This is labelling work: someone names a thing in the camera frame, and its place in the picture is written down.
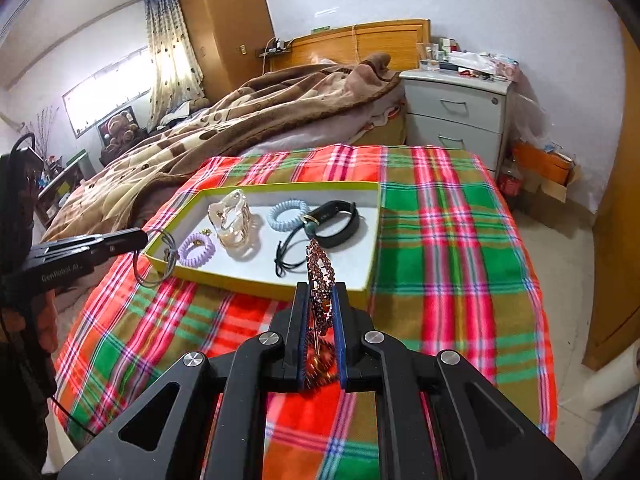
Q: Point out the tall wooden wardrobe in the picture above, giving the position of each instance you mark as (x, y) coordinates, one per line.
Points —
(225, 25)

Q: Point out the brown patterned fleece blanket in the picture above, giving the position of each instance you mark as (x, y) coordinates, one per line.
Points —
(200, 130)

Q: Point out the yellow-green shallow cardboard box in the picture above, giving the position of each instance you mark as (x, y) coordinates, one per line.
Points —
(360, 260)

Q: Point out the clear acrylic hair claw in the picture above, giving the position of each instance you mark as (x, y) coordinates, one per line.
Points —
(235, 225)

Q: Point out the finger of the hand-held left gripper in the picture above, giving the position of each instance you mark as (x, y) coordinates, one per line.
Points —
(120, 242)

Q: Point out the white paper roll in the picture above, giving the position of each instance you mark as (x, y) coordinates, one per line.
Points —
(610, 377)

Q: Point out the cluttered side desk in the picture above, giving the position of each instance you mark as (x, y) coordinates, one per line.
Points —
(62, 190)

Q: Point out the wooden bed headboard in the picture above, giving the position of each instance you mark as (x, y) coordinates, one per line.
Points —
(380, 40)

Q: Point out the brown teddy bear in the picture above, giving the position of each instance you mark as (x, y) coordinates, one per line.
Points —
(120, 132)

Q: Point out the black power strip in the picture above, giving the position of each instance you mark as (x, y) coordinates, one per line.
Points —
(275, 51)

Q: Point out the white two-drawer nightstand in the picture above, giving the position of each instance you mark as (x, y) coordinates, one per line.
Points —
(450, 115)

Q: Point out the orange storage box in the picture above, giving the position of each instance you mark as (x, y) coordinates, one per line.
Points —
(542, 162)

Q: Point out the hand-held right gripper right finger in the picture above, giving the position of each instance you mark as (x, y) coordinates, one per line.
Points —
(341, 340)

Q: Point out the black smart band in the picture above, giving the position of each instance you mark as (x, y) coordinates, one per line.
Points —
(345, 227)

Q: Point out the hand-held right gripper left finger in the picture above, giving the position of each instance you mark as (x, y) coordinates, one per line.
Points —
(301, 340)

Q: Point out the wooden wardrobe door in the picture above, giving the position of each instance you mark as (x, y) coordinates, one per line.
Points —
(617, 235)

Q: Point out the bright window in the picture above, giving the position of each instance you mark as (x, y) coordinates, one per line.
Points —
(107, 92)

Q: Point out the spotted cream curtain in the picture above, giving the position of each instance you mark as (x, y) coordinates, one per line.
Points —
(172, 60)

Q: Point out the red green plaid blanket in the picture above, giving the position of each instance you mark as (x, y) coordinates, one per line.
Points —
(450, 260)

